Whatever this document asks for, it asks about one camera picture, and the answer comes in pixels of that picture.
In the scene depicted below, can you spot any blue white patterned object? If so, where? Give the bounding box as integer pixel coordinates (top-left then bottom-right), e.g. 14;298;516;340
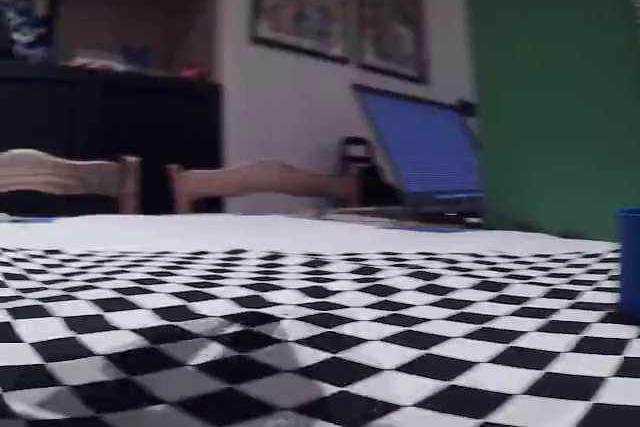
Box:
0;0;57;63

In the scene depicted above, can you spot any narrow framed picture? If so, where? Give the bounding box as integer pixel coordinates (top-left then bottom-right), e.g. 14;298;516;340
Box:
356;0;430;85

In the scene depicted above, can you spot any blue round box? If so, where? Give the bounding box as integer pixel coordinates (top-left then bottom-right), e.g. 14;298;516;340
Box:
615;208;640;326

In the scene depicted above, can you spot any open laptop blue screen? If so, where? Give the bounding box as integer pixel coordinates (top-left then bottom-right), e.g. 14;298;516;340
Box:
352;84;487;226

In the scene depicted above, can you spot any green upright board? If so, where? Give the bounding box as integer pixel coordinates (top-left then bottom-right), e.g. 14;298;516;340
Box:
462;0;640;244

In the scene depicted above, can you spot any black cabinet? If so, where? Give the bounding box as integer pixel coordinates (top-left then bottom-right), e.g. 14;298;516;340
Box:
0;64;224;214

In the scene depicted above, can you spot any brown wooden chair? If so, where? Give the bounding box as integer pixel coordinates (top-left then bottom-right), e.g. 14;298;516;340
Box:
0;148;142;214
167;159;361;214

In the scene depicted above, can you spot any dark bottle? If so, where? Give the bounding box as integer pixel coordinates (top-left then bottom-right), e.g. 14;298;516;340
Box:
339;136;382;208

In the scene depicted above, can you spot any black white checkerboard mat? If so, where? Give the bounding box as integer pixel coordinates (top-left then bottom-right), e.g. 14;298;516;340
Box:
0;214;640;427

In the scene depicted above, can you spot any white pink flat item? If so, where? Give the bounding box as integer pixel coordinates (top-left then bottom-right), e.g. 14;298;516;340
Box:
64;48;121;69

